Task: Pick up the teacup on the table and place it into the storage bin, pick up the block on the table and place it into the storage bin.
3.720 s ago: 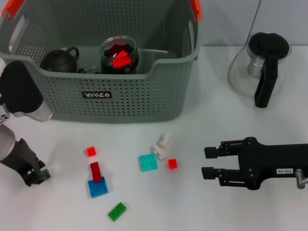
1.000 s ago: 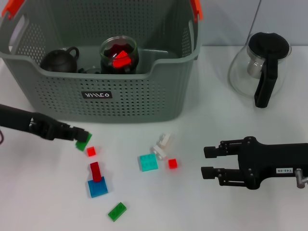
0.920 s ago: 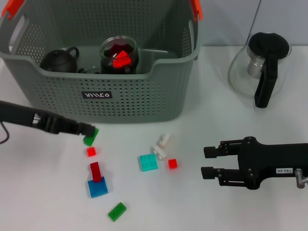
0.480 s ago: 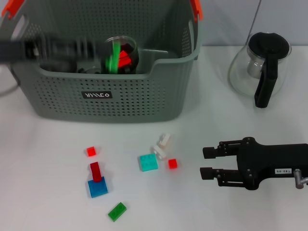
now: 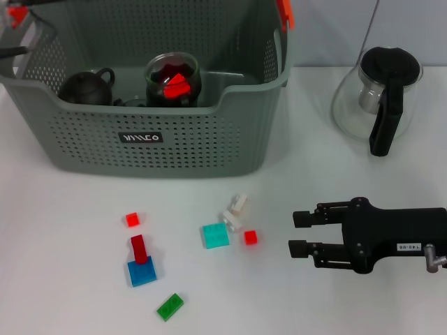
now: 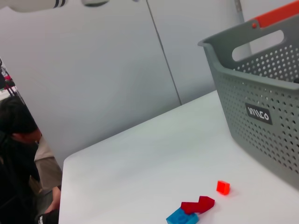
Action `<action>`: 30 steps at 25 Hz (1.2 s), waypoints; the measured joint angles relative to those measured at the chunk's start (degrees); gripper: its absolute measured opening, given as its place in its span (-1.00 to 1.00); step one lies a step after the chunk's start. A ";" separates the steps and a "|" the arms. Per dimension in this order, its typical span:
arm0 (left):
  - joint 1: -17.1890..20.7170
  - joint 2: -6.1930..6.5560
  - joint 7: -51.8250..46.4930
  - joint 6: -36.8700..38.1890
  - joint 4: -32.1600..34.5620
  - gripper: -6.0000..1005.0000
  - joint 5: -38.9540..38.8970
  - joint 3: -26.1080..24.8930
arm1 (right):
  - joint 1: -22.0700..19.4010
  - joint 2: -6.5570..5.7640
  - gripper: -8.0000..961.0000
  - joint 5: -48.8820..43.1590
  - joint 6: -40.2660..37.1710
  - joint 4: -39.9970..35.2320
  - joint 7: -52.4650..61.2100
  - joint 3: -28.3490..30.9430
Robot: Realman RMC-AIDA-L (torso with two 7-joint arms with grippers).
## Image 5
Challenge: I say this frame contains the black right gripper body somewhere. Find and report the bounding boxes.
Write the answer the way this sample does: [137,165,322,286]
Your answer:
[341,196,447,275]

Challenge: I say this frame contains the blue square plate brick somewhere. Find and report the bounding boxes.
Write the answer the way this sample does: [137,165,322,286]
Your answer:
[126,255,158,288]

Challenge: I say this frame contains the dark red long brick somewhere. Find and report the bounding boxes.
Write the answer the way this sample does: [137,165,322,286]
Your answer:
[131,234,149,265]

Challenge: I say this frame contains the bright red sloped brick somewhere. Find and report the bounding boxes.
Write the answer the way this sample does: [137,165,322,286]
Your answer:
[162,73,191,101]

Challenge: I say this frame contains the glass teacup black holder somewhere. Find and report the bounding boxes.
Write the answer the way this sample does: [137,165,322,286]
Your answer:
[111,98,147,108]
[145,52,203,108]

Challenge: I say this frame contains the grey perforated storage bin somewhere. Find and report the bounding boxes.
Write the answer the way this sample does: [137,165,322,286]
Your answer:
[0,0,294,181]

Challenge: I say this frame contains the white toy brick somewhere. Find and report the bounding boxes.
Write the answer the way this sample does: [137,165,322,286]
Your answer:
[228,193,251,214]
[222,210,242,233]

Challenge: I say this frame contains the teal square plate brick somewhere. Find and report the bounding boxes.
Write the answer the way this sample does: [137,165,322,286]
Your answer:
[202,222,231,250]

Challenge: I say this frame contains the glass pitcher black lid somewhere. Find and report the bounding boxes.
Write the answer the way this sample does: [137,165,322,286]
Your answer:
[330,45,424,158]

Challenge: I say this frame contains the green rectangular brick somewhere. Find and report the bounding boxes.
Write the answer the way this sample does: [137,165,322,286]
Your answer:
[156,293,185,321]

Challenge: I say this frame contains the dark brown clay teapot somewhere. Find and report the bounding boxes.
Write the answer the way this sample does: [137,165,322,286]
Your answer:
[57,68,116,107]

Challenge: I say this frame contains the thin grey cable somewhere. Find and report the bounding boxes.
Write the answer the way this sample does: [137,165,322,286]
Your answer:
[358,0,381,62]

